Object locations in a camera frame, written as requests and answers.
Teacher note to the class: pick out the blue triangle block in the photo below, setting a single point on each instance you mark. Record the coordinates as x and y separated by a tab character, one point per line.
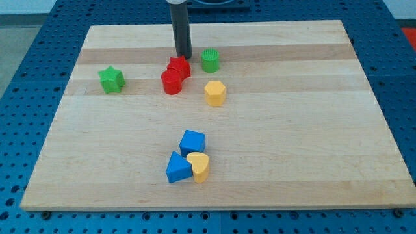
178	168

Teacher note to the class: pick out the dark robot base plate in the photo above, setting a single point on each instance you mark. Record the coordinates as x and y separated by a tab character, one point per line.
218	4

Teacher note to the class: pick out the wooden board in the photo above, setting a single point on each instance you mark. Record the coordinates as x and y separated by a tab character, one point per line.
300	127

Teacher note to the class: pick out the blue cube block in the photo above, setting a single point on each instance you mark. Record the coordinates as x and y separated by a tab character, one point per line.
192	141

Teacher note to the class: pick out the yellow hexagon block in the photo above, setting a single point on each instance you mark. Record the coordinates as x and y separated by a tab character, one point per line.
215	93

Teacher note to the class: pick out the yellow heart block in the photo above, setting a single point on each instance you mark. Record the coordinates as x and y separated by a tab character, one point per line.
200	166

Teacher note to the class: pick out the red star block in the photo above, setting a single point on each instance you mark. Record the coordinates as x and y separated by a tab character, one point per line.
180	65

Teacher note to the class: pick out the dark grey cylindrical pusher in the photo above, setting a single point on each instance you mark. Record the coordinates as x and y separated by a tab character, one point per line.
181	27

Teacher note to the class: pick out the green star block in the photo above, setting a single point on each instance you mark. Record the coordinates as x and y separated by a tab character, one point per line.
111	79

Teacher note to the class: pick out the green cylinder block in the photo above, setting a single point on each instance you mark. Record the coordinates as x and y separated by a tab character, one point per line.
210	60

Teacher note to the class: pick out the red cylinder block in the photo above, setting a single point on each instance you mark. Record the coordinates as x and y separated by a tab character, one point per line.
171	81

